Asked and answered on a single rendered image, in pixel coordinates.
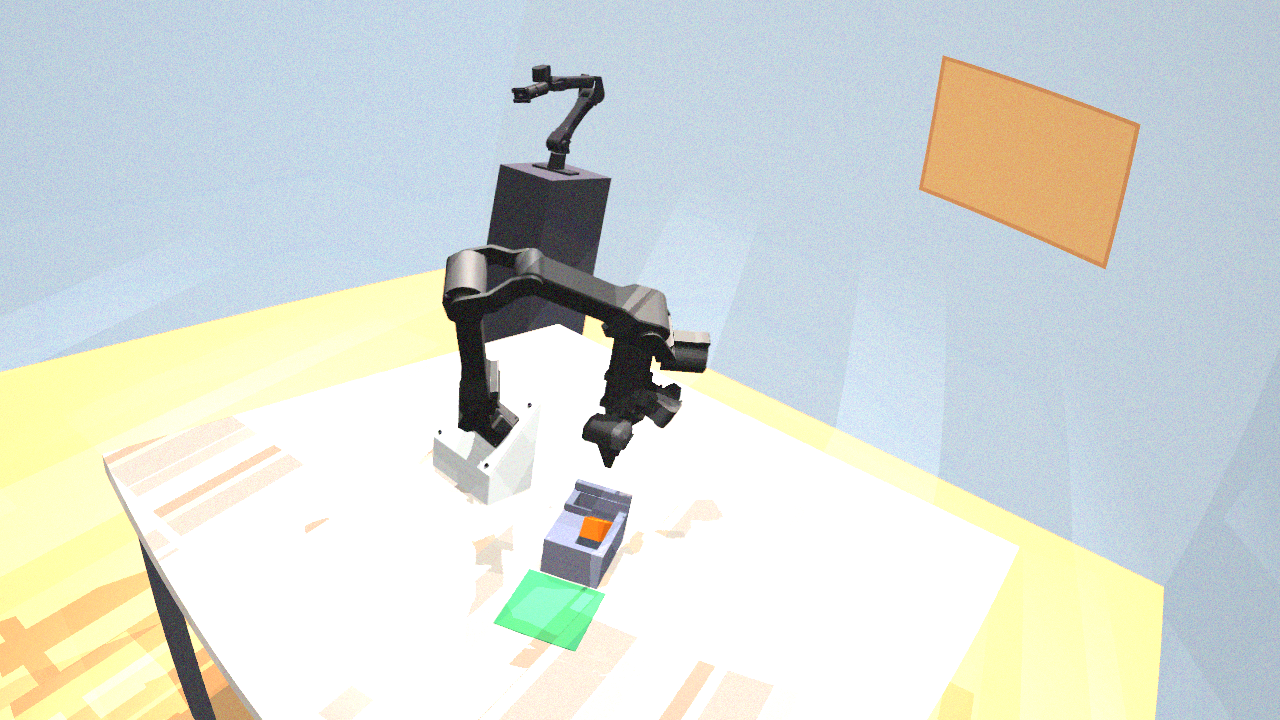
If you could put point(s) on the orange block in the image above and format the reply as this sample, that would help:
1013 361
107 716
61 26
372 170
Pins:
595 528

